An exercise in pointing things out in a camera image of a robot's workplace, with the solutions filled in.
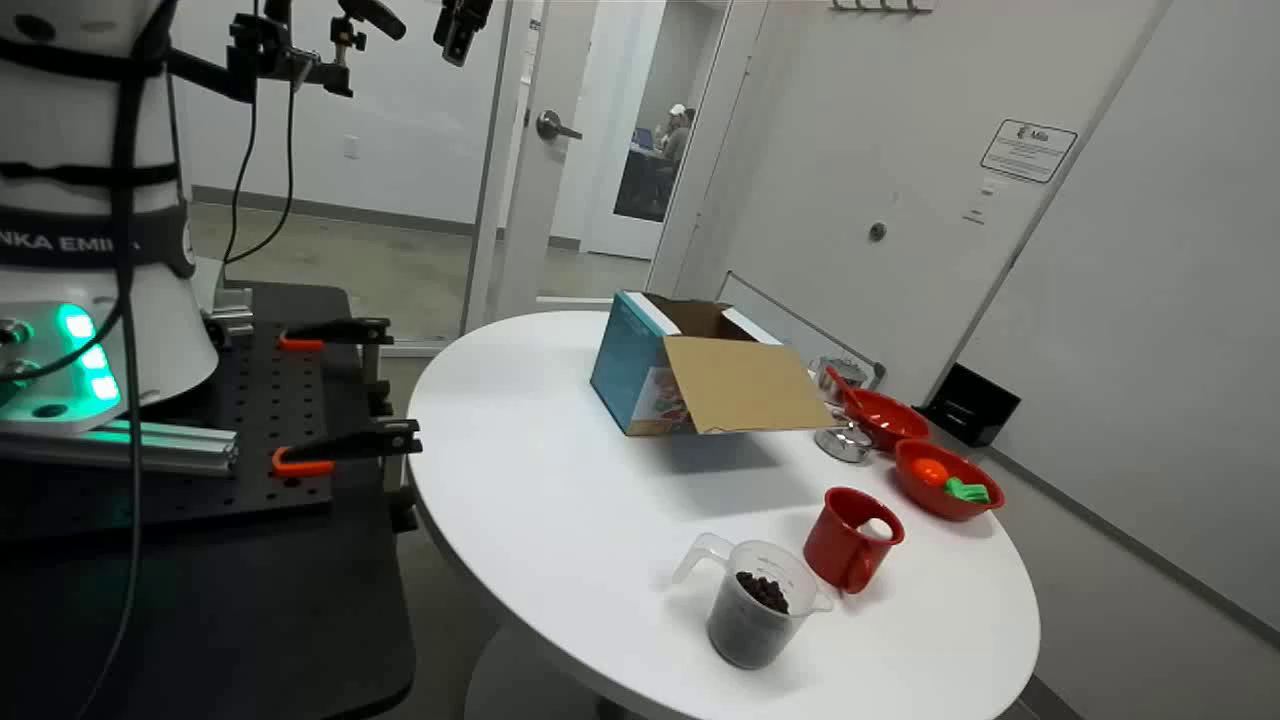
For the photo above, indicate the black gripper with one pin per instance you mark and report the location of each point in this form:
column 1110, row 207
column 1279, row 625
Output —
column 463, row 24

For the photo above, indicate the teal printed cardboard box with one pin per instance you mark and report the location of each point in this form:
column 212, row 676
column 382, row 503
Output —
column 743, row 386

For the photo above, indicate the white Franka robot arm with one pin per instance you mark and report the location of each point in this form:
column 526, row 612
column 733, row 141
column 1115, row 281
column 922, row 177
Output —
column 80, row 161

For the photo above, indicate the white door with round lock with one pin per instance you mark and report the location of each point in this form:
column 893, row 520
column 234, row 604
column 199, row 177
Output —
column 864, row 132

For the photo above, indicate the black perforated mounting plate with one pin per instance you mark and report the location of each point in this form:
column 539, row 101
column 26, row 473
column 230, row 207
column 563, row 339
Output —
column 264, row 401

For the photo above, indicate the stemmed metal cup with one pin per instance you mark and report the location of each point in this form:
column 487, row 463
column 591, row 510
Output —
column 843, row 443

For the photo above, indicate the empty red bowl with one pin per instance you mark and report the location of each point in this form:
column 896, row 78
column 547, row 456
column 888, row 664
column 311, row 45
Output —
column 887, row 421

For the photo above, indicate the black cart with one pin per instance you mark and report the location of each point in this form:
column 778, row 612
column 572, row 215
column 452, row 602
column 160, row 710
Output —
column 240, row 612

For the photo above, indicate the red measuring cup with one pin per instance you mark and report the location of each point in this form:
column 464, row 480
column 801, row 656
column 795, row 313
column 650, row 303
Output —
column 843, row 541

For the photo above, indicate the orange toy food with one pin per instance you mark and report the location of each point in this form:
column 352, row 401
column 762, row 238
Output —
column 929, row 469

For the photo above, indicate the clear measuring cup with beans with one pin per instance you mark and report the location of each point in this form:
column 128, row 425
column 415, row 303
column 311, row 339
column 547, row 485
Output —
column 744, row 621

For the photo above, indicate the red bowl with toys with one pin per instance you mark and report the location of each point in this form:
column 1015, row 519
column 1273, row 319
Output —
column 933, row 503

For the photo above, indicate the green toy food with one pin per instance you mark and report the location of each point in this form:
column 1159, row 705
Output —
column 968, row 489

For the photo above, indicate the black camera mount rig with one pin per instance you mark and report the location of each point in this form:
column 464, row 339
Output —
column 286, row 45

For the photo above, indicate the silver metal bracket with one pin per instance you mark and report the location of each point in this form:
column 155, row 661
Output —
column 230, row 313

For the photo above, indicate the wall coat hooks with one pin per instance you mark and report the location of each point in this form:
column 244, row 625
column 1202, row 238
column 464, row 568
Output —
column 883, row 4

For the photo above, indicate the aluminium rail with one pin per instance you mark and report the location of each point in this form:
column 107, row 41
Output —
column 147, row 447

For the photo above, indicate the white wall sign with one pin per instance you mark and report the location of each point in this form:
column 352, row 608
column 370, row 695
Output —
column 1031, row 150

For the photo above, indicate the black box by wall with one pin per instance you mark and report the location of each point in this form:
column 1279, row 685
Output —
column 968, row 401

